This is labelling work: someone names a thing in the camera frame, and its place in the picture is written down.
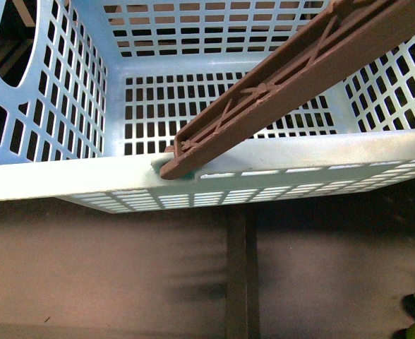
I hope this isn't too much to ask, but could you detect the light blue plastic basket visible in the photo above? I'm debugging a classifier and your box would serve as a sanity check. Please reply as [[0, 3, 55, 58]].
[[0, 1, 415, 213]]

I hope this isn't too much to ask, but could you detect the black fruit display bin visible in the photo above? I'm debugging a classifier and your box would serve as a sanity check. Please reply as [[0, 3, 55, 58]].
[[0, 179, 415, 338]]

